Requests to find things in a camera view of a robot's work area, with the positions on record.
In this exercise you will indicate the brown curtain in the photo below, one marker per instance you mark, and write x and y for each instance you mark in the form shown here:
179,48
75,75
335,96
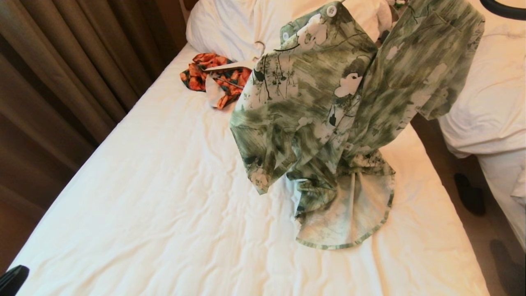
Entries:
61,61

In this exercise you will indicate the white sheeted bed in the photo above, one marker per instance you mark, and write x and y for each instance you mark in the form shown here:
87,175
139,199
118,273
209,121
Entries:
144,205

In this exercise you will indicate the white hanger with metal hook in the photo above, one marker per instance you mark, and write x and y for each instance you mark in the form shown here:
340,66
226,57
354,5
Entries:
230,65

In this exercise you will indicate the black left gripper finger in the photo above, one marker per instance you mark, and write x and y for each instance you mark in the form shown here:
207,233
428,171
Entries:
12,279

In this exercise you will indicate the orange floral garment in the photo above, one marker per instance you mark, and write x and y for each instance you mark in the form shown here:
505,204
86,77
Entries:
193,76

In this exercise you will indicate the white pillow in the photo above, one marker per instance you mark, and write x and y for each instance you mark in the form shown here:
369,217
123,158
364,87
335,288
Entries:
230,24

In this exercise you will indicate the white duvet bed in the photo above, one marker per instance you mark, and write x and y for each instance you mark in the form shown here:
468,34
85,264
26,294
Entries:
489,115

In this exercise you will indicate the black slipper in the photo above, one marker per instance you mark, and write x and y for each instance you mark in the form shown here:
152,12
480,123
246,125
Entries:
470,193

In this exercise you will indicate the green floral short-sleeve shirt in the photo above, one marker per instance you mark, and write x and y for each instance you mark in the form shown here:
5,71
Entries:
328,123

